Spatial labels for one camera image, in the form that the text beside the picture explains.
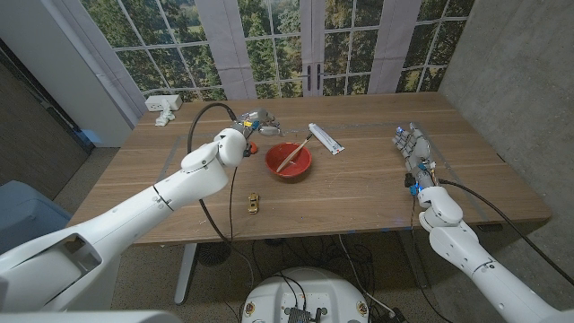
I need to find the white floor cable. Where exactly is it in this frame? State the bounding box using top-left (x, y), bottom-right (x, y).
top-left (338, 235), bottom-right (396, 315)

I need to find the white table leg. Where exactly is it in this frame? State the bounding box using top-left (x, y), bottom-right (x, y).
top-left (173, 242), bottom-right (198, 306)
top-left (398, 231), bottom-right (431, 288)

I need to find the white power strip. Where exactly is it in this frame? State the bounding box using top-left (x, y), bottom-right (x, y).
top-left (144, 93), bottom-right (184, 112)

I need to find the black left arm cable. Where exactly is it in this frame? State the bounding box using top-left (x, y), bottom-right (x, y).
top-left (187, 102), bottom-right (255, 288)

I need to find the white crumpled cloth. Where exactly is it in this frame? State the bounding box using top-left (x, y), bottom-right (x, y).
top-left (154, 100), bottom-right (176, 127)

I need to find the wooden toothbrush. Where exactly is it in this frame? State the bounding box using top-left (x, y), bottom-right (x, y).
top-left (275, 132), bottom-right (314, 174)

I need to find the black round fan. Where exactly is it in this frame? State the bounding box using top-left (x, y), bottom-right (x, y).
top-left (196, 241), bottom-right (232, 268)

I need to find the white robot torso base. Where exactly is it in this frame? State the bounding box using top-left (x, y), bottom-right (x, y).
top-left (240, 266), bottom-right (371, 323)

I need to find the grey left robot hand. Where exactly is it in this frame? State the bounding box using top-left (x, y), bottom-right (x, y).
top-left (235, 107), bottom-right (283, 138)

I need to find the blue chair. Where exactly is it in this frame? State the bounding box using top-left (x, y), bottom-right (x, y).
top-left (0, 179), bottom-right (73, 255)

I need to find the white toothpaste tube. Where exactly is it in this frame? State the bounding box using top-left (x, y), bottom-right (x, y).
top-left (308, 122), bottom-right (345, 156)

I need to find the red bowl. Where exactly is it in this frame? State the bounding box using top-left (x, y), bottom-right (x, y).
top-left (264, 142), bottom-right (313, 179)

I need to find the printed window backdrop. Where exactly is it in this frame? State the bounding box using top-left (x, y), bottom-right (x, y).
top-left (57, 0), bottom-right (476, 102)

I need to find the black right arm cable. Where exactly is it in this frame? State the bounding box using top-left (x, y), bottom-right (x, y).
top-left (437, 178), bottom-right (574, 286)

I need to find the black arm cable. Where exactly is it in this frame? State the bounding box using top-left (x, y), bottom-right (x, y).
top-left (187, 102), bottom-right (255, 288)
top-left (437, 178), bottom-right (574, 286)

